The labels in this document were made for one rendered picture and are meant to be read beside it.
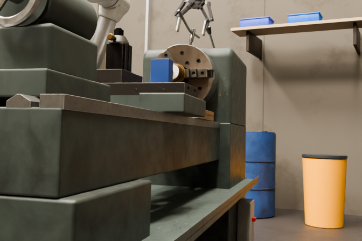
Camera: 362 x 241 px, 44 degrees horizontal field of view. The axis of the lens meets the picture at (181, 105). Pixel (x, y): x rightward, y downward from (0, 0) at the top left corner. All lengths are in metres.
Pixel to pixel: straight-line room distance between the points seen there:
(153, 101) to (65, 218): 0.64
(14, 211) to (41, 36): 0.36
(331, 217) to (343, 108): 1.37
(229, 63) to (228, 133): 0.35
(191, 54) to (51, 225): 1.46
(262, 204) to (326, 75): 1.65
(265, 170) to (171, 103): 3.27
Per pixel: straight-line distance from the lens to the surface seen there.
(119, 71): 1.56
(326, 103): 5.22
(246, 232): 2.55
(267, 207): 4.63
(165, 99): 1.36
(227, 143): 2.24
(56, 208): 0.83
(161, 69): 1.85
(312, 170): 4.30
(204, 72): 2.09
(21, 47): 1.01
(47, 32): 0.98
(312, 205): 4.35
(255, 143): 4.50
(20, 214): 0.87
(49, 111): 0.83
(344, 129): 5.18
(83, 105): 0.89
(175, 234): 1.21
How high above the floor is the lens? 0.80
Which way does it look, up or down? 4 degrees up
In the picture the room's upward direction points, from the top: 1 degrees clockwise
